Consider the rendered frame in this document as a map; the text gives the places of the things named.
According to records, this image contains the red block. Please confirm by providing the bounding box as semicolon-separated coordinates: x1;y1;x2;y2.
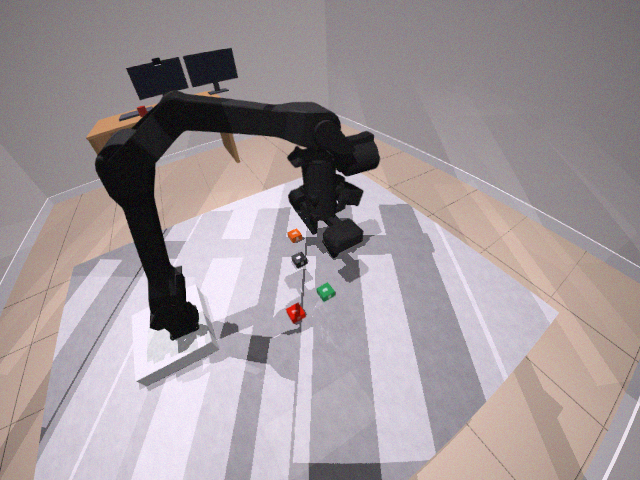
286;302;305;323

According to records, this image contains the green block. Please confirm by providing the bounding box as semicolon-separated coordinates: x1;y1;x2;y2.
316;283;335;301

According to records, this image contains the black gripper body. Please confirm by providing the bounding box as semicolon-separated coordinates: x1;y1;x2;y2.
288;181;364;254

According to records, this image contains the orange block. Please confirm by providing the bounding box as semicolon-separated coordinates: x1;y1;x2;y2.
287;228;302;243

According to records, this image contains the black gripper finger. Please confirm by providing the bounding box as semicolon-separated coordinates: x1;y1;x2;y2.
293;207;318;235
322;240;338;258

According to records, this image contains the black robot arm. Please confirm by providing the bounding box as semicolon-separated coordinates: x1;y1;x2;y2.
95;90;380;340

